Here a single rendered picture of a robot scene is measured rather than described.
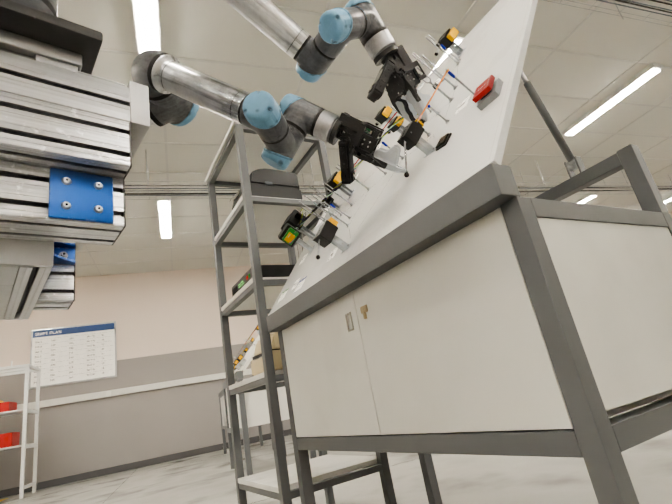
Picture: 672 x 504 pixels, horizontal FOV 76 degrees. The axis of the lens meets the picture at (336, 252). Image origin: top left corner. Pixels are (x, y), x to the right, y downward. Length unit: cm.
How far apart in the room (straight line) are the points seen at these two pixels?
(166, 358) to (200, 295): 128
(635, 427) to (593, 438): 10
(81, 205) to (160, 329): 771
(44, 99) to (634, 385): 108
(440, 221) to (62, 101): 70
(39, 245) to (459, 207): 75
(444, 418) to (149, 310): 778
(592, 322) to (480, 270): 21
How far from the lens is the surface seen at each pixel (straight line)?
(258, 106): 99
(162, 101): 131
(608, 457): 82
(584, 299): 89
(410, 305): 105
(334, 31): 116
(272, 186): 218
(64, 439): 846
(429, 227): 93
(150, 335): 845
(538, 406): 86
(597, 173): 142
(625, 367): 93
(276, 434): 178
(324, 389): 146
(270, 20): 125
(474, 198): 85
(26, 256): 85
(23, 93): 84
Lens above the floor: 52
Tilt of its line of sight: 18 degrees up
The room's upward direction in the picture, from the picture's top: 11 degrees counter-clockwise
